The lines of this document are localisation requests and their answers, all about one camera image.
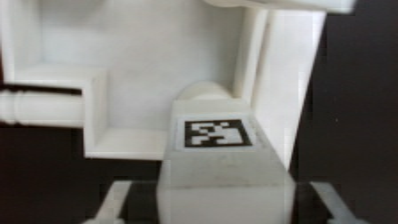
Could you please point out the white chair seat plate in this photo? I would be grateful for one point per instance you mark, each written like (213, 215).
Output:
(101, 57)

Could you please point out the white chair leg with tag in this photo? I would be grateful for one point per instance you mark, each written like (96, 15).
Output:
(335, 6)

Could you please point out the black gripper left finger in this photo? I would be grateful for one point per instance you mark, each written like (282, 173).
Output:
(128, 205)

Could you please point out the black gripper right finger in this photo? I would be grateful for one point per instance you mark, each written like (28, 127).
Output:
(319, 207)

